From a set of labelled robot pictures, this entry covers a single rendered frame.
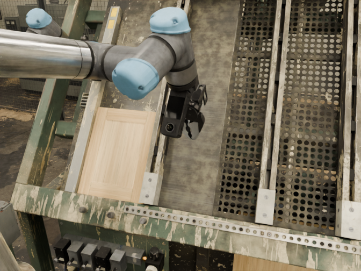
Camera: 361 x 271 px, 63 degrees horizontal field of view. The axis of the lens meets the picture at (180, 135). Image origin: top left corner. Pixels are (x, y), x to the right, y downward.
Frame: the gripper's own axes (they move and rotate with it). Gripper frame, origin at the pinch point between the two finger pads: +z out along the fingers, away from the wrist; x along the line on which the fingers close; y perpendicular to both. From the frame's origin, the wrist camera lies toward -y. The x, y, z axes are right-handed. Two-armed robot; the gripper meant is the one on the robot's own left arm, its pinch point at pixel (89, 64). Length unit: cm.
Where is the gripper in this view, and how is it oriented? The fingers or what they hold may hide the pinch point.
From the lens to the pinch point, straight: 143.7
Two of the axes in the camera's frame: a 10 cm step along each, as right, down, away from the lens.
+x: 1.8, 9.4, -3.0
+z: 2.0, 2.7, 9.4
